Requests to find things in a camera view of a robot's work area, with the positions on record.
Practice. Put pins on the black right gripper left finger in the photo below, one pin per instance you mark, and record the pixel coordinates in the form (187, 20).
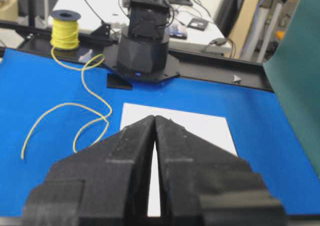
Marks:
(98, 186)

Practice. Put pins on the black table edge rail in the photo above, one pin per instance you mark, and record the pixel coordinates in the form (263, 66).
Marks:
(181, 64)

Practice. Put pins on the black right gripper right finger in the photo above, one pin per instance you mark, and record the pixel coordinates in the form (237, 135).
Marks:
(204, 185)

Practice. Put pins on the black spool of yellow solder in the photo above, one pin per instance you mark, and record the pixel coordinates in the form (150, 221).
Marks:
(65, 30)

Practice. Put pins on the blue table cloth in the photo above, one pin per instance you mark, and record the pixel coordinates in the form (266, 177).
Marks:
(43, 105)

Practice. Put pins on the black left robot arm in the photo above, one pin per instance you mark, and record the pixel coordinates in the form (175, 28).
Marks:
(142, 53)

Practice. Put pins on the green backdrop sheet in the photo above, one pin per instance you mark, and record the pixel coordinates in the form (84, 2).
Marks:
(294, 74)

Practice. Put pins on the black notebook on desk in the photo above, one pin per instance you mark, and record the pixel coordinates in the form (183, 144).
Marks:
(198, 24)

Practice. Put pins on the white background desk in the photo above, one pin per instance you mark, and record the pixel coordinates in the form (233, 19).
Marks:
(94, 12)

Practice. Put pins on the white paper sheet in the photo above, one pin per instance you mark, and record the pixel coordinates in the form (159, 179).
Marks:
(214, 129)

